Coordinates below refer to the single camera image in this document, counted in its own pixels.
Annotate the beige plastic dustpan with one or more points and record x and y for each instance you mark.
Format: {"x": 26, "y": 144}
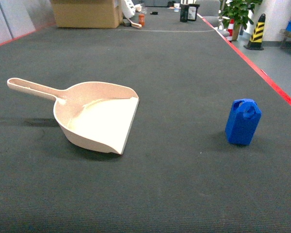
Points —
{"x": 93, "y": 115}

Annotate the blue plastic part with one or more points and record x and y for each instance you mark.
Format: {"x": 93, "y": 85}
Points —
{"x": 242, "y": 122}

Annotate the orange bottle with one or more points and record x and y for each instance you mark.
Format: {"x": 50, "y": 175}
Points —
{"x": 141, "y": 18}

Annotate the black white box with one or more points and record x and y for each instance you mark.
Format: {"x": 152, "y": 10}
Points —
{"x": 188, "y": 12}

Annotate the red white traffic cone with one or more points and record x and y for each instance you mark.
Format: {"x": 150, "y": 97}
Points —
{"x": 230, "y": 29}

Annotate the grey office chair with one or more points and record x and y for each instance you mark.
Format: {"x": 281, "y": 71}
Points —
{"x": 209, "y": 10}

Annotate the large cardboard box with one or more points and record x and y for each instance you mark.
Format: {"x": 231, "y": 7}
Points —
{"x": 97, "y": 14}

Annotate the yellow black striped bollard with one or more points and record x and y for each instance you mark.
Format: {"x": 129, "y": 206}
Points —
{"x": 255, "y": 41}

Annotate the potted green plant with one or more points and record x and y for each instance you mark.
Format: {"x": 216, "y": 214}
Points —
{"x": 239, "y": 10}

